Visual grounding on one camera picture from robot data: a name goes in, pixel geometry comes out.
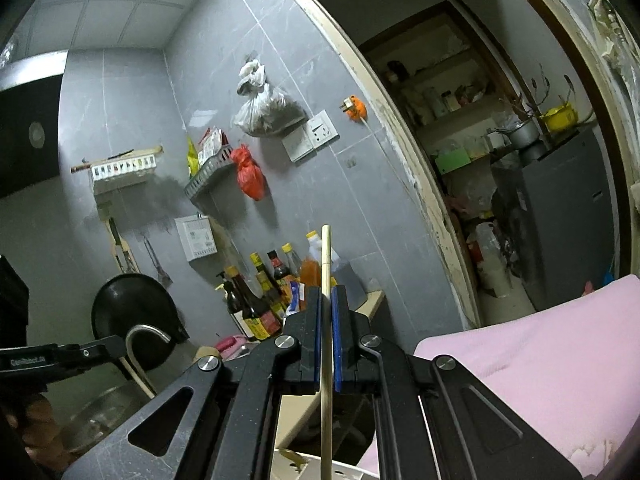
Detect white plastic utensil caddy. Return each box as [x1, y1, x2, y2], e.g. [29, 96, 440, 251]
[270, 394, 380, 479]

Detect person's left hand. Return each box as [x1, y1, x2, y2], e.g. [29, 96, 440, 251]
[4, 393, 72, 474]

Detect white blue tube pack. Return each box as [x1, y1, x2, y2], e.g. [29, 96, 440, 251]
[288, 281, 306, 315]

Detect dark soy sauce bottle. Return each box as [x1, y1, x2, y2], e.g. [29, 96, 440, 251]
[224, 266, 281, 341]

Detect yellow cap bottle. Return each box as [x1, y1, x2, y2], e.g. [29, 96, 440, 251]
[250, 252, 286, 321]

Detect red cap sauce bottle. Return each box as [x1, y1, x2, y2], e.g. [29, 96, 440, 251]
[267, 250, 294, 306]

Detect stainless steel sink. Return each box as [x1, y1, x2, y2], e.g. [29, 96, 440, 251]
[61, 382, 150, 456]

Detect pump dispenser bottle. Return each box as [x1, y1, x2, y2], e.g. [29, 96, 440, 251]
[217, 271, 254, 339]

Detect pink dish sponge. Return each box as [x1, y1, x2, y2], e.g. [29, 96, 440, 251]
[215, 335, 258, 361]

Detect chrome sink faucet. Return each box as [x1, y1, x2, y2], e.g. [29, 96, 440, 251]
[125, 324, 175, 393]

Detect black wok pan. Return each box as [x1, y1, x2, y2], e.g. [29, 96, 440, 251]
[91, 273, 189, 349]

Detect wooden spatula hanging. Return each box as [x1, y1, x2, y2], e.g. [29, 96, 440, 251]
[101, 210, 140, 274]

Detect white hanging box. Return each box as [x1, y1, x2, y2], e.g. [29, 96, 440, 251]
[175, 214, 217, 262]

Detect red plastic bag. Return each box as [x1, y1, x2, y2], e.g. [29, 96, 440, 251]
[231, 144, 265, 202]

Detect snack packets on rack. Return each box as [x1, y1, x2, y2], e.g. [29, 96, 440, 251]
[186, 127, 232, 178]

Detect clear hanging bag with contents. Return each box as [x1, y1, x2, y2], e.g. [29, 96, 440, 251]
[232, 58, 306, 138]

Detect pink towel cloth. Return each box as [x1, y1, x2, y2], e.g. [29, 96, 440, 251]
[357, 273, 640, 480]

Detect dark grey cabinet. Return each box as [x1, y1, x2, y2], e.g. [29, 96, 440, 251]
[511, 128, 615, 311]

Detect grey metal pot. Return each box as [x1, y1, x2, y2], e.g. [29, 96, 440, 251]
[497, 118, 540, 150]

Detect yellow pot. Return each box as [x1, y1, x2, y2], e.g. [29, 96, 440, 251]
[541, 102, 578, 134]

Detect grey wall spice rack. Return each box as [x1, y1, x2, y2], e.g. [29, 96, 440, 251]
[184, 143, 234, 200]

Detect white wall socket switch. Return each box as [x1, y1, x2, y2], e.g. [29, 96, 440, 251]
[282, 110, 340, 162]

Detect white wall basket shelf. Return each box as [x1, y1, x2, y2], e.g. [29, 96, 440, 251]
[70, 145, 164, 196]

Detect orange wall plug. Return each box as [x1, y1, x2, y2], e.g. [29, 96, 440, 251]
[340, 96, 368, 122]

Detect door frame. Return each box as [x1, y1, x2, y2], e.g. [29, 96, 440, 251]
[294, 0, 639, 330]

